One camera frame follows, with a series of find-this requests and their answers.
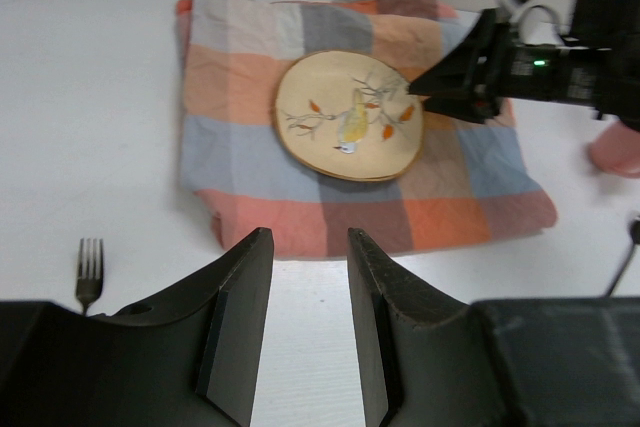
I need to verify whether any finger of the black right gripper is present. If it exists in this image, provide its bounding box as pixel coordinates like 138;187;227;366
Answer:
408;9;495;97
423;97;503;123

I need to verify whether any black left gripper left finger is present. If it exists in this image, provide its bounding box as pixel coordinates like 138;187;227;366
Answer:
1;228;274;426

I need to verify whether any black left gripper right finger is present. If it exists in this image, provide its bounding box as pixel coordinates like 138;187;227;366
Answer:
347;228;639;426

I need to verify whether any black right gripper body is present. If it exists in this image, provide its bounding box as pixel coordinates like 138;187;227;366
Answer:
480;0;639;130

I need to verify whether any checkered orange blue cloth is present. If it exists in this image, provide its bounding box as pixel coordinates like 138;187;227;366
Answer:
176;0;557;259

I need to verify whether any pink ceramic mug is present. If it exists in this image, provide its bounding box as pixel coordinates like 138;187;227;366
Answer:
587;121;639;179

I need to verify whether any beige bird pattern plate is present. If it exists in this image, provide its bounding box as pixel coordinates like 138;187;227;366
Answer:
273;50;425;182

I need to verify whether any black metal fork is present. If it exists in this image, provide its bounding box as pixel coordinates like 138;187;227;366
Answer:
75;238;105;316

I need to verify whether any black metal spoon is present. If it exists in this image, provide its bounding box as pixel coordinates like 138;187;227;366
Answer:
604;216;640;297

